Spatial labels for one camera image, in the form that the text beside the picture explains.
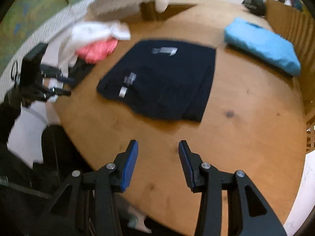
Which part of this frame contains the black garment on pile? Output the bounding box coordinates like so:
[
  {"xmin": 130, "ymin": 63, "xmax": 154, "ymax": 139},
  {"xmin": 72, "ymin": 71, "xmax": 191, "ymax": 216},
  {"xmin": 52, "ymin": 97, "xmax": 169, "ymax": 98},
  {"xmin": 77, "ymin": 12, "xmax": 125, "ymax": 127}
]
[{"xmin": 68, "ymin": 58, "xmax": 95, "ymax": 89}]

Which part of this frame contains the dark navy sweatshirt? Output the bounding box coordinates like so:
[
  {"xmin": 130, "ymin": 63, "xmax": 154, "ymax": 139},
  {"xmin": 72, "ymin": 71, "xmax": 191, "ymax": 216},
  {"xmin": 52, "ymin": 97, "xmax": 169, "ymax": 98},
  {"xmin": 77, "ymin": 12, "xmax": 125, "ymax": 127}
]
[{"xmin": 97, "ymin": 40, "xmax": 216, "ymax": 122}]

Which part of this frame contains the white garment pile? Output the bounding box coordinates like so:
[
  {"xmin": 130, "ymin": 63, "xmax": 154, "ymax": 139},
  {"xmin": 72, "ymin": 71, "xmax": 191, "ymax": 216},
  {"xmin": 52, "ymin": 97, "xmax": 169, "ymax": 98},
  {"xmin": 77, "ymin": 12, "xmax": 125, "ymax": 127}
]
[{"xmin": 42, "ymin": 21, "xmax": 131, "ymax": 77}]

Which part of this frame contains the wooden slatted railing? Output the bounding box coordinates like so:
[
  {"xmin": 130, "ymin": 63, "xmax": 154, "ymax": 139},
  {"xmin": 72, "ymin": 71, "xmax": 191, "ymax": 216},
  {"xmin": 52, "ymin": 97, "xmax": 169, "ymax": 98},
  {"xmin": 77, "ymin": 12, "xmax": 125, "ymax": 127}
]
[{"xmin": 265, "ymin": 0, "xmax": 314, "ymax": 153}]

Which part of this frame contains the folded light blue garment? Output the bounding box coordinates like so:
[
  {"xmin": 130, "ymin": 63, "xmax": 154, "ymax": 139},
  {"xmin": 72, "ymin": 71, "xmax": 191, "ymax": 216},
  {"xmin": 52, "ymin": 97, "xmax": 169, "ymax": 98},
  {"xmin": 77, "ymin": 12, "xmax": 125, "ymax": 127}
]
[{"xmin": 224, "ymin": 18, "xmax": 301, "ymax": 76}]

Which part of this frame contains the black drawstring sports bag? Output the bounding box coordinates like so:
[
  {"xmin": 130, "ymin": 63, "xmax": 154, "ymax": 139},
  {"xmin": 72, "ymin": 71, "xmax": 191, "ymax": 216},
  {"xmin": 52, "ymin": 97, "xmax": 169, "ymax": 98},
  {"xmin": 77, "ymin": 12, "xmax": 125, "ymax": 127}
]
[{"xmin": 241, "ymin": 0, "xmax": 266, "ymax": 17}]

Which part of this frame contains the green abstract wall painting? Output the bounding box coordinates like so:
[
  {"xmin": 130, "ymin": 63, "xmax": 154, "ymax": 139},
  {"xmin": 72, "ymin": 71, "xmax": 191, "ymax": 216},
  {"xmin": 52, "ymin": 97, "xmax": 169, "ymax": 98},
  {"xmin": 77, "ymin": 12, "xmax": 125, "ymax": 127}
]
[{"xmin": 1, "ymin": 0, "xmax": 81, "ymax": 73}]

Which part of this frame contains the pink garment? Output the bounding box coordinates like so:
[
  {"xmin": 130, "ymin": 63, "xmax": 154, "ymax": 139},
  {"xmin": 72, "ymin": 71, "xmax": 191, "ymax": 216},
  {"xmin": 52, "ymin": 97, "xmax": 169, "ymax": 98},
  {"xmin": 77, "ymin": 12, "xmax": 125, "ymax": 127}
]
[{"xmin": 75, "ymin": 38, "xmax": 119, "ymax": 64}]

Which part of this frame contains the white lace tablecloth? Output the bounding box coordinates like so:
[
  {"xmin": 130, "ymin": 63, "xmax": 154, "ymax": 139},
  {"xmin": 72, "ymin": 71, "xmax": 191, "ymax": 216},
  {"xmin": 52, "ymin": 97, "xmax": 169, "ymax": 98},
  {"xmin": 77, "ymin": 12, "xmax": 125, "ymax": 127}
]
[{"xmin": 1, "ymin": 0, "xmax": 175, "ymax": 98}]

